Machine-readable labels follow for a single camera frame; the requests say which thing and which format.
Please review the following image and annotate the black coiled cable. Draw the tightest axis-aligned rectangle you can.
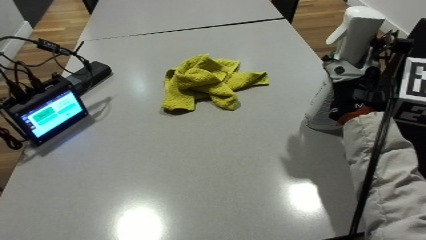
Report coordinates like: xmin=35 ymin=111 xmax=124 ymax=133
xmin=0 ymin=125 xmax=24 ymax=151

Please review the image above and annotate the long black glove cable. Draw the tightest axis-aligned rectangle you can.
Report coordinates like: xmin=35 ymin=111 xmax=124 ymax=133
xmin=348 ymin=53 xmax=408 ymax=236

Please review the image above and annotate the yellow crumpled cloth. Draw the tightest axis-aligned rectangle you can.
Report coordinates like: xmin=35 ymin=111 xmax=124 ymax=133
xmin=160 ymin=53 xmax=271 ymax=114

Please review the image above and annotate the white spray bottle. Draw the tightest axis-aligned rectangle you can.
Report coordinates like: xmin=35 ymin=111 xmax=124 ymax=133
xmin=304 ymin=5 xmax=388 ymax=131

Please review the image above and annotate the black cable with adapter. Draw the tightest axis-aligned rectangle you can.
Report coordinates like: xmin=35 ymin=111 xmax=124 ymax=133
xmin=0 ymin=35 xmax=95 ymax=101

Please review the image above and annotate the small black touchscreen device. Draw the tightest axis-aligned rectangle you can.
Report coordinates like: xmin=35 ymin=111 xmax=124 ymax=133
xmin=7 ymin=75 xmax=91 ymax=147

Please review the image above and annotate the black rectangular power box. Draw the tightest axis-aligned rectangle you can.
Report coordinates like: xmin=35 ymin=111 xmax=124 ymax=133
xmin=66 ymin=60 xmax=114 ymax=95

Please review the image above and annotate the white cube with black markers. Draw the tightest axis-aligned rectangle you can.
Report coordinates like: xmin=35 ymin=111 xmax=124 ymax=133
xmin=393 ymin=57 xmax=426 ymax=128

